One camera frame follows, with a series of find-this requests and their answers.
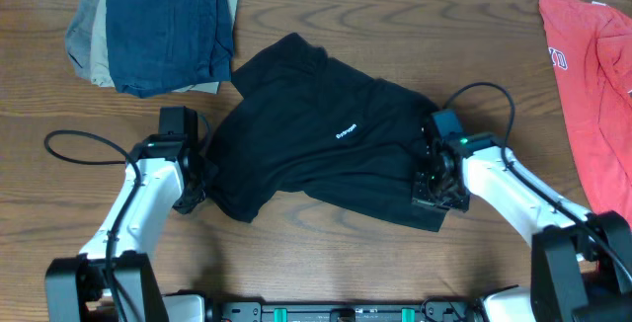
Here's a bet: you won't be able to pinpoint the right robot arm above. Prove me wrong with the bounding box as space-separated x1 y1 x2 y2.
412 124 631 321

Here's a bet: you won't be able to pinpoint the navy folded trousers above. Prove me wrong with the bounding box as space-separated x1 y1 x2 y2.
105 0 234 98

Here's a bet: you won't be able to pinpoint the grey folded trousers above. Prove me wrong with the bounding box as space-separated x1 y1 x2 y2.
64 0 99 80

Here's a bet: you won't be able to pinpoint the black t-shirt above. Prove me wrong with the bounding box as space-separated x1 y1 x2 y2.
207 34 444 232

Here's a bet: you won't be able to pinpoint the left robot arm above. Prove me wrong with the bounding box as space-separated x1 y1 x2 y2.
44 129 209 321

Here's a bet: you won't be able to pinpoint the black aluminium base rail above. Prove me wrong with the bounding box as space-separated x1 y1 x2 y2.
162 299 488 322

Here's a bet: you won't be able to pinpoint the red t-shirt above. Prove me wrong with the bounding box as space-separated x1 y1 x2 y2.
538 0 631 220

